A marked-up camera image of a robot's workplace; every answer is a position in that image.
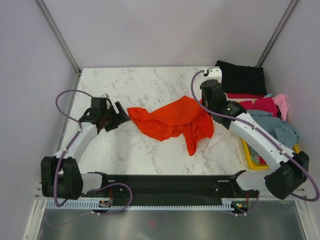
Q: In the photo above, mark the aluminium frame post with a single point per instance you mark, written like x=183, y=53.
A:
x=278, y=31
x=43, y=8

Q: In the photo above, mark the grey blue t shirt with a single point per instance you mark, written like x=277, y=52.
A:
x=281, y=130

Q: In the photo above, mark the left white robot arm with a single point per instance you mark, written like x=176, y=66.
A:
x=61, y=178

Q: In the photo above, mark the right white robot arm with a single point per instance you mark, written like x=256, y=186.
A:
x=286, y=169

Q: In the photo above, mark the left aluminium frame post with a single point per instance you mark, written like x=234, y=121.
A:
x=43, y=8

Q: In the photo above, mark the folded black t shirt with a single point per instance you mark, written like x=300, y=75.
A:
x=238, y=79

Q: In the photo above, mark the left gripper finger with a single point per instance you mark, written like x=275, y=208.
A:
x=121, y=111
x=115, y=121

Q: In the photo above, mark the pink t shirt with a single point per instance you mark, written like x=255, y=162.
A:
x=281, y=101

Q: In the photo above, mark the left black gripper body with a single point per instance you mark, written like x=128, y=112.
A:
x=109, y=115

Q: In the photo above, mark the orange t shirt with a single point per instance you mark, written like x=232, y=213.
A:
x=181, y=117

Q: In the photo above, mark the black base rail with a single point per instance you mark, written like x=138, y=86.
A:
x=172, y=190

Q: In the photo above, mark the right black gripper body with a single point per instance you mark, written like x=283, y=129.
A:
x=205, y=103

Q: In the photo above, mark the magenta t shirt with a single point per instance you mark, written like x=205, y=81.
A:
x=266, y=104

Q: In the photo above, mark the folded red t shirt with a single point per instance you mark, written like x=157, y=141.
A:
x=244, y=96

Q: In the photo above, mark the right aluminium frame post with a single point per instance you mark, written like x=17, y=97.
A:
x=278, y=31

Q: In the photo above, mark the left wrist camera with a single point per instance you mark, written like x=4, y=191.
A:
x=106, y=96

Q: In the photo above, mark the white slotted cable duct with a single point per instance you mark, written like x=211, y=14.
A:
x=98, y=204

